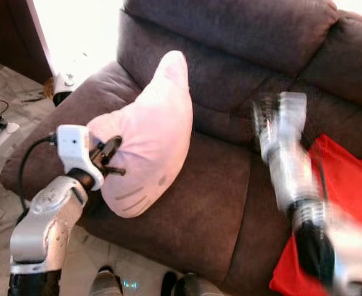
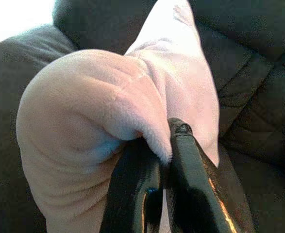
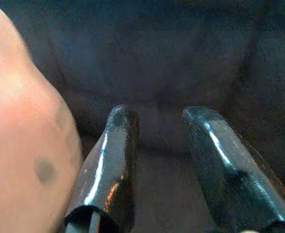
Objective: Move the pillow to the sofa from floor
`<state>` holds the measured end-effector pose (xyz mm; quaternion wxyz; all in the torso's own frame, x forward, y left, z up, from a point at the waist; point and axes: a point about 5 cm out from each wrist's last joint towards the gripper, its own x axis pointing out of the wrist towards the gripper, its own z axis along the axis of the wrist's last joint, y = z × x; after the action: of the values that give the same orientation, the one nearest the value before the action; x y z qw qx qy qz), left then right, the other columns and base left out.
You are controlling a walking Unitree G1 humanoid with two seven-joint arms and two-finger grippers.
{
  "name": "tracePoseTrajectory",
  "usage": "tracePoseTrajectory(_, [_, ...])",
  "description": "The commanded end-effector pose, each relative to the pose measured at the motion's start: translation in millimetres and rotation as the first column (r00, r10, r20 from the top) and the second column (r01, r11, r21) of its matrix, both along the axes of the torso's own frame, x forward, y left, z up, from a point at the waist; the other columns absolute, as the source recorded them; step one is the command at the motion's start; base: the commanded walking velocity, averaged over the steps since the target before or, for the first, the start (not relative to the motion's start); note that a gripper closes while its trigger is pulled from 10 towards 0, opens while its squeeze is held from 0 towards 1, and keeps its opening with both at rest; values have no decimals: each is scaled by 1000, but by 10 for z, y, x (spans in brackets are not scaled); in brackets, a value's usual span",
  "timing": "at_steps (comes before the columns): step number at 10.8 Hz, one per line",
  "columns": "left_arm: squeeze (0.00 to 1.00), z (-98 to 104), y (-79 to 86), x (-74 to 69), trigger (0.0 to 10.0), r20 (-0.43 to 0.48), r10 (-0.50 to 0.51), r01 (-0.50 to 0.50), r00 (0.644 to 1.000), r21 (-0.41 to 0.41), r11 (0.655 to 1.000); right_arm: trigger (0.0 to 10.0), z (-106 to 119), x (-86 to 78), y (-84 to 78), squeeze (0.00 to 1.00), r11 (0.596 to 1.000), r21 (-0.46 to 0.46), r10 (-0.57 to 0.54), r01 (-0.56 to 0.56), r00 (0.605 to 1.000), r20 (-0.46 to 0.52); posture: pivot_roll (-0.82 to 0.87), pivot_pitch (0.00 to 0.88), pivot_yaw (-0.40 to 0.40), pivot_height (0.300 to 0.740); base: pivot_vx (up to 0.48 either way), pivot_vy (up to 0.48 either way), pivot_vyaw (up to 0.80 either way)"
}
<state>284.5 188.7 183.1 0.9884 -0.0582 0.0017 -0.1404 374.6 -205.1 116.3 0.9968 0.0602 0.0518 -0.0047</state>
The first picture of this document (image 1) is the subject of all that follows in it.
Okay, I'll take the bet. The pink pillow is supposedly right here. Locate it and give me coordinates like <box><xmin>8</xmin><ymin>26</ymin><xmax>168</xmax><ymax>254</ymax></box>
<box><xmin>85</xmin><ymin>51</ymin><xmax>194</xmax><ymax>219</ymax></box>

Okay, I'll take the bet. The grey-brown suede sofa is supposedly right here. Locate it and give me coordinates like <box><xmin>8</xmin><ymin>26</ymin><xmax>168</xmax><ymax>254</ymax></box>
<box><xmin>0</xmin><ymin>0</ymin><xmax>362</xmax><ymax>296</ymax></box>

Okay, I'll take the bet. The red pillow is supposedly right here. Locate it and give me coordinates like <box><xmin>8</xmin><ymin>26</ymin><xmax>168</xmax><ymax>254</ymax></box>
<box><xmin>269</xmin><ymin>134</ymin><xmax>362</xmax><ymax>296</ymax></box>

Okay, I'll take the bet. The small white and black appliance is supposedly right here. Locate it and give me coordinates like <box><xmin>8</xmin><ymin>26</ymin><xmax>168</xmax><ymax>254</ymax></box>
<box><xmin>49</xmin><ymin>71</ymin><xmax>77</xmax><ymax>107</ymax></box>

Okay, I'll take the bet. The silver left robot leg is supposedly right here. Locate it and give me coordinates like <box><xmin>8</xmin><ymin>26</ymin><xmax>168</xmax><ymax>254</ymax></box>
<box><xmin>88</xmin><ymin>266</ymin><xmax>126</xmax><ymax>296</ymax></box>

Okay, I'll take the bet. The silver robot leg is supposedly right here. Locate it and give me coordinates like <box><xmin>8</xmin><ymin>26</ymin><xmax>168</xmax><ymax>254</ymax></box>
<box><xmin>88</xmin><ymin>266</ymin><xmax>126</xmax><ymax>296</ymax></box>
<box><xmin>161</xmin><ymin>271</ymin><xmax>225</xmax><ymax>296</ymax></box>

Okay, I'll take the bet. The silver right robot leg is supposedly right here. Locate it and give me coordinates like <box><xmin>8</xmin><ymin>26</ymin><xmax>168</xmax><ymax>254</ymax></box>
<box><xmin>161</xmin><ymin>271</ymin><xmax>225</xmax><ymax>296</ymax></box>

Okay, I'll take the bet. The dark brown wooden door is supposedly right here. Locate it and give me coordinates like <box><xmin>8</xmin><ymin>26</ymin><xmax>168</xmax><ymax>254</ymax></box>
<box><xmin>0</xmin><ymin>0</ymin><xmax>54</xmax><ymax>84</ymax></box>

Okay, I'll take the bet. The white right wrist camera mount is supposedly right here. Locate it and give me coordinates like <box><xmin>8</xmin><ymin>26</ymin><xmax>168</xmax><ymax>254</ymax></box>
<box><xmin>279</xmin><ymin>92</ymin><xmax>308</xmax><ymax>144</ymax></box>

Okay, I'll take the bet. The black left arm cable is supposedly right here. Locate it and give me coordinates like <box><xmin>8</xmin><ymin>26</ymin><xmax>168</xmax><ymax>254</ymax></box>
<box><xmin>17</xmin><ymin>135</ymin><xmax>59</xmax><ymax>214</ymax></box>

